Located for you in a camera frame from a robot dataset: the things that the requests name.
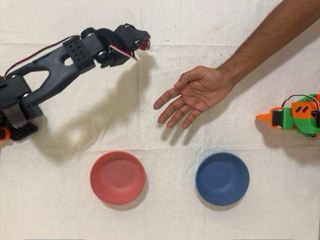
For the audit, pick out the blue bowl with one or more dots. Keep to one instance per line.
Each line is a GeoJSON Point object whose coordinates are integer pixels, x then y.
{"type": "Point", "coordinates": [222, 178]}

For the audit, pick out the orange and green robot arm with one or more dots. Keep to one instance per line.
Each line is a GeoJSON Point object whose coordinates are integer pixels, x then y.
{"type": "Point", "coordinates": [303, 122]}

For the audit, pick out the person's bare forearm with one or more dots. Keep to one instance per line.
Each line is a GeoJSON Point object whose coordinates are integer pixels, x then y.
{"type": "Point", "coordinates": [270, 37]}

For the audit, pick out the small orange base clamp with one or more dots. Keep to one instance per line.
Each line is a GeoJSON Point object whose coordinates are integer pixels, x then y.
{"type": "Point", "coordinates": [3, 133]}

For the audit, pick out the person's bare hand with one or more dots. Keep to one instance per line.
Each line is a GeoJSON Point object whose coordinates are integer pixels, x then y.
{"type": "Point", "coordinates": [200, 90]}

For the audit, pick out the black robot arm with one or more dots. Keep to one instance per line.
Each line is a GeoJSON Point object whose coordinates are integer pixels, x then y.
{"type": "Point", "coordinates": [55, 65]}

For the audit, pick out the white tablecloth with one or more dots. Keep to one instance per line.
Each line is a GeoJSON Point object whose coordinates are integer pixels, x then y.
{"type": "Point", "coordinates": [160, 225]}

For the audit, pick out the red candy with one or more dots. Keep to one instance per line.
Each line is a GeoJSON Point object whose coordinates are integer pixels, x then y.
{"type": "Point", "coordinates": [145, 46]}

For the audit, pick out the pink bowl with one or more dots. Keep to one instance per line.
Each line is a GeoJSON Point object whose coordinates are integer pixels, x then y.
{"type": "Point", "coordinates": [117, 177]}

